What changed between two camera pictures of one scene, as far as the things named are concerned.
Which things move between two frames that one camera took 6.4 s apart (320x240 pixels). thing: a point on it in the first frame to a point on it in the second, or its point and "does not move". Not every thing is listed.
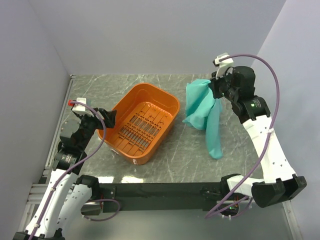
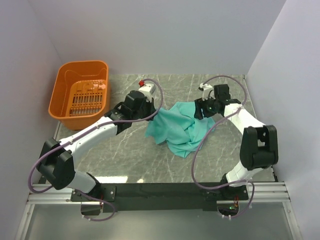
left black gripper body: x=89 y=124 to x=146 y=109
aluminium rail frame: x=39 y=190 does not move
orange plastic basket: x=144 y=120 to x=80 y=93
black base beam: x=163 y=197 does not move
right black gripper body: x=222 y=86 to x=208 y=107
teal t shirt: x=204 y=112 to x=178 y=129
